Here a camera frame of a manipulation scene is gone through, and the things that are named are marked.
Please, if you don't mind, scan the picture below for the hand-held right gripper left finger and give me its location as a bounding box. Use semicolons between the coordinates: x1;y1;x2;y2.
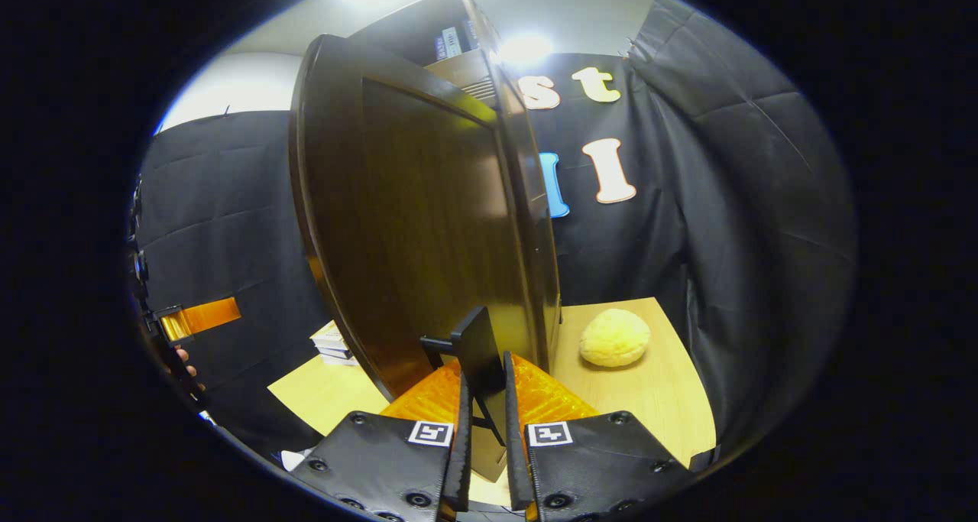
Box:
290;358;473;522

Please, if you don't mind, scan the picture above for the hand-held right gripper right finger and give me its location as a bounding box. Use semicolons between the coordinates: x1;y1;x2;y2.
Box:
503;352;696;522

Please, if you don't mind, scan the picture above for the black door handle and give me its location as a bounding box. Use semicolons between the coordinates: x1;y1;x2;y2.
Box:
420;306;507;446

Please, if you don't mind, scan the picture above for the wooden cabinet door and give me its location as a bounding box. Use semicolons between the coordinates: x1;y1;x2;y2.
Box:
289;34;509;400

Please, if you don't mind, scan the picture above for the wooden double-door shoe cabinet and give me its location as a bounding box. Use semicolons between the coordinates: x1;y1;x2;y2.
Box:
348;0;564;374

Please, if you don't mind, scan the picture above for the wooden cabinet drawer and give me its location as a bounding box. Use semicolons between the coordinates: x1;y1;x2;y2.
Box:
425;48;499;106

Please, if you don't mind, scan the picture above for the stack of white booklets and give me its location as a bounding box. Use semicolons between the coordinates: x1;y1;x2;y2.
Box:
310;321;360;367

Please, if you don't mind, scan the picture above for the round yellow bun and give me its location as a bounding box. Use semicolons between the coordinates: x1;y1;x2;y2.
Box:
578;308;652;368

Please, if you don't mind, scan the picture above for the small ceiling light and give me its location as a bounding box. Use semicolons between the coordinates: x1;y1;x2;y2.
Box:
500;34;552;66

